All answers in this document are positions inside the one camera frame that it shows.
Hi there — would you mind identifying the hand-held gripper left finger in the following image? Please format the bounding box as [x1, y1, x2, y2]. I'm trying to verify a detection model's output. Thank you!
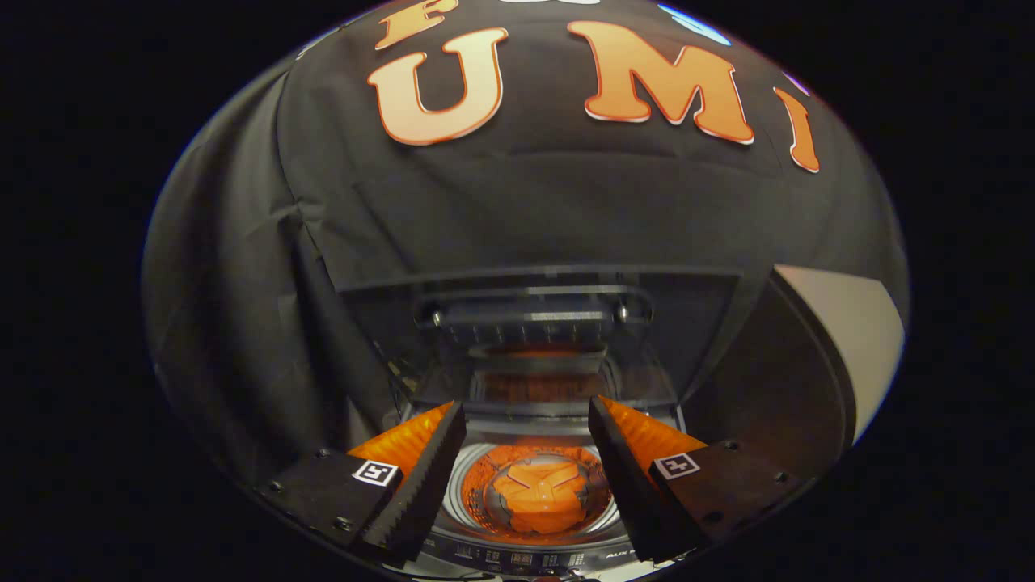
[255, 400, 467, 569]

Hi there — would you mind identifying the white flat panel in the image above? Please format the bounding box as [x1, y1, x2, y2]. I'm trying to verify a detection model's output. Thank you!
[775, 264, 906, 444]

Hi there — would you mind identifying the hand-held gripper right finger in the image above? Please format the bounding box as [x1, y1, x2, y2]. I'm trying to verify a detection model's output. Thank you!
[587, 394, 812, 565]

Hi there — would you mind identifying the washing machine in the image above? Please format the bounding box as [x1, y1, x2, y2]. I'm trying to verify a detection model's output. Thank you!
[336, 265, 743, 579]

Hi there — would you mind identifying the yellow polo shirt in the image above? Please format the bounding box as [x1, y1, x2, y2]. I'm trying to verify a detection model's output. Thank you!
[465, 446, 611, 541]

